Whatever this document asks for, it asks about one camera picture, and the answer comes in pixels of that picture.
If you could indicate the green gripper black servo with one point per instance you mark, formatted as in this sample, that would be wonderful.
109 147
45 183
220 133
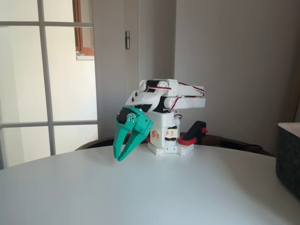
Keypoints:
140 125

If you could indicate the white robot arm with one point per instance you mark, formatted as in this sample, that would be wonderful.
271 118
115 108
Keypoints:
187 103

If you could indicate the dark grey felt basket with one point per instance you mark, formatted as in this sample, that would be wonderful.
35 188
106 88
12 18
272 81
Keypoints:
288 159

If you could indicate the black red clamp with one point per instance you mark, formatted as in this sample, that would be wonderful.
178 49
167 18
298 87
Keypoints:
147 140
193 133

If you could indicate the yellow note marked 5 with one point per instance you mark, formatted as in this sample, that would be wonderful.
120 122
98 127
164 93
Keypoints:
155 134

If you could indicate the dark brown wooden chair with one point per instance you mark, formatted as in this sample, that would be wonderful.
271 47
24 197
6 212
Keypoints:
225 140
98 141

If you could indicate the yellow note marked F3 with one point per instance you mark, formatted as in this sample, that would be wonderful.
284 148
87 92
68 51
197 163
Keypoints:
171 133

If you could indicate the metal door hinge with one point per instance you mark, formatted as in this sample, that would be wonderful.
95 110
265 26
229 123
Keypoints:
127 39

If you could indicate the white glazed door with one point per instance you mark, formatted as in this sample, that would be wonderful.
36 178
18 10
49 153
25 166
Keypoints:
46 70

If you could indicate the brown wooden window frame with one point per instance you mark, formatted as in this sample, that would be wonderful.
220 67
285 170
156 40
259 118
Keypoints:
79 39

